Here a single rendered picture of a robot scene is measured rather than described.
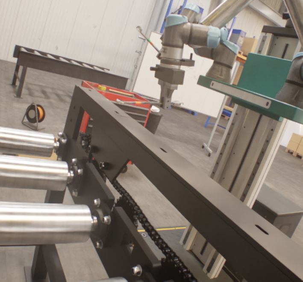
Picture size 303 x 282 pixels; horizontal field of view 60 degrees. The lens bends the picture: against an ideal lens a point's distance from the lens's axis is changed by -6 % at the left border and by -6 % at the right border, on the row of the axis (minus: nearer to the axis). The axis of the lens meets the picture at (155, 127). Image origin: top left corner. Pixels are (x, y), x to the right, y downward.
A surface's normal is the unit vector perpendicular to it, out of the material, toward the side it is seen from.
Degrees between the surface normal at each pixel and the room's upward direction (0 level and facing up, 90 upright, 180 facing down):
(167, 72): 102
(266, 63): 90
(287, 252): 0
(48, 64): 90
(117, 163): 90
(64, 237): 93
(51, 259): 0
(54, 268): 0
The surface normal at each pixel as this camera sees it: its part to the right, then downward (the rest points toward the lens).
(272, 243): 0.31, -0.93
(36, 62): 0.52, 0.35
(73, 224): 0.57, -0.28
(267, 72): -0.82, -0.15
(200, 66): 0.10, 0.25
